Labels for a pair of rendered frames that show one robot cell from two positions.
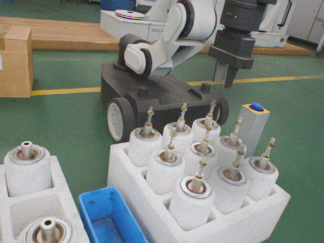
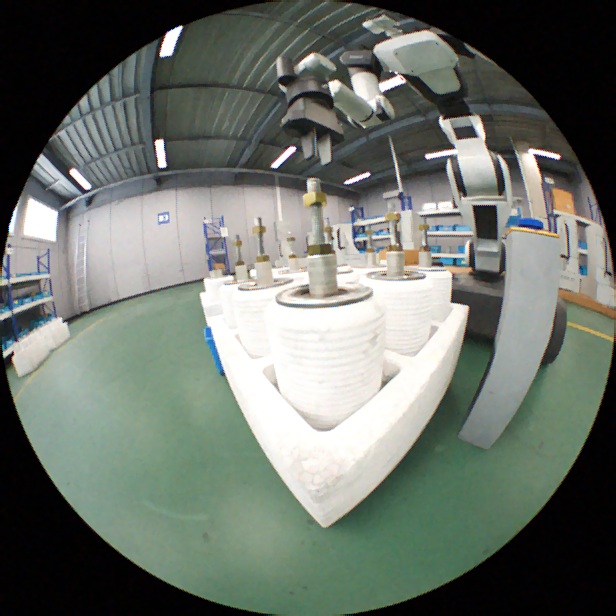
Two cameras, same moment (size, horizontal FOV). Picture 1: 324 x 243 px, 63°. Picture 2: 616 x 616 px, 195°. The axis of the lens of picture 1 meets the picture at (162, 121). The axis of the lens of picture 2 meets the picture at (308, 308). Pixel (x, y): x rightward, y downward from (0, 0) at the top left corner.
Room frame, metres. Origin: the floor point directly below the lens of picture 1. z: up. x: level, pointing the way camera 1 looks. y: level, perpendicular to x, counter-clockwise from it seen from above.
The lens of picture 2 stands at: (0.61, -0.43, 0.28)
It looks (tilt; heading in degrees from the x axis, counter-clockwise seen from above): 16 degrees down; 92
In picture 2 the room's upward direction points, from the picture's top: 6 degrees counter-clockwise
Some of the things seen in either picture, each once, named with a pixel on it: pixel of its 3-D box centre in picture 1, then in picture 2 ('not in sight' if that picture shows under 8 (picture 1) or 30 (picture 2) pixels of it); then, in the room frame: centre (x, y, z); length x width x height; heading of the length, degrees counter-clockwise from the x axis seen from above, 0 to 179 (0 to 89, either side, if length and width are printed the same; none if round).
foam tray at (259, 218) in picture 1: (190, 191); (335, 356); (0.64, -0.13, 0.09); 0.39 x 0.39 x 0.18; 37
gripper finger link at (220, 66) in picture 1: (218, 69); (327, 150); (0.66, -0.11, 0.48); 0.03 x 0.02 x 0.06; 129
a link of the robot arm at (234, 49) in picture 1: (236, 35); (312, 111); (0.64, -0.13, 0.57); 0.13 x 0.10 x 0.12; 39
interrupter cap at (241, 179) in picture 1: (232, 175); (265, 284); (0.55, -0.20, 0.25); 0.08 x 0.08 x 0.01
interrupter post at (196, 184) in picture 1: (197, 182); (241, 274); (0.48, -0.10, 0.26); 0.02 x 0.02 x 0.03
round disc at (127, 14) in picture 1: (129, 14); not in sight; (2.89, 0.53, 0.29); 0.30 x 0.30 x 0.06
